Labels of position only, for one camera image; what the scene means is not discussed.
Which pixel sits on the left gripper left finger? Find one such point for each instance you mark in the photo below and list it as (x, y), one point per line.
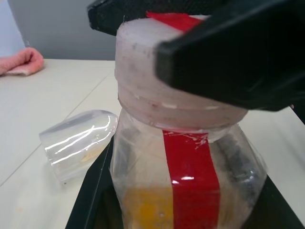
(90, 202)

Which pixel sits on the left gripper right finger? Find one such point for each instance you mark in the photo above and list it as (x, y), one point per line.
(274, 210)

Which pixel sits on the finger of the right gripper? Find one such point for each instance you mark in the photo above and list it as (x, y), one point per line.
(107, 16)
(226, 59)

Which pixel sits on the white translucent bottle cap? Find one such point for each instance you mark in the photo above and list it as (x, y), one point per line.
(135, 62)

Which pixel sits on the clear bottle with red tape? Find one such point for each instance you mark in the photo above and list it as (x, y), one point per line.
(195, 171)

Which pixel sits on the clear plastic cup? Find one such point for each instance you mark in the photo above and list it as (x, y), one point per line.
(71, 148)

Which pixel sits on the pink cloth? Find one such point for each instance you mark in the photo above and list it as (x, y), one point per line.
(19, 62)

